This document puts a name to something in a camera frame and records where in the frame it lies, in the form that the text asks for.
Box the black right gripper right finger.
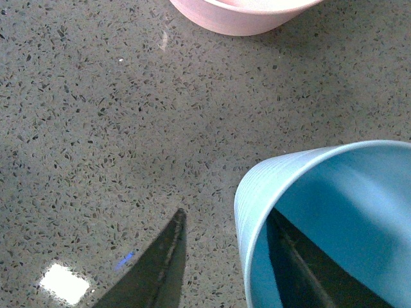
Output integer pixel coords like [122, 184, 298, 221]
[267, 209, 385, 307]

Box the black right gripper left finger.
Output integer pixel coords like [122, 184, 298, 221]
[94, 208, 187, 307]

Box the blue cup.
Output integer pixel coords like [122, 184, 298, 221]
[234, 140, 410, 307]

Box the pink bowl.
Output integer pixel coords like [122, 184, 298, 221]
[171, 0, 321, 36]

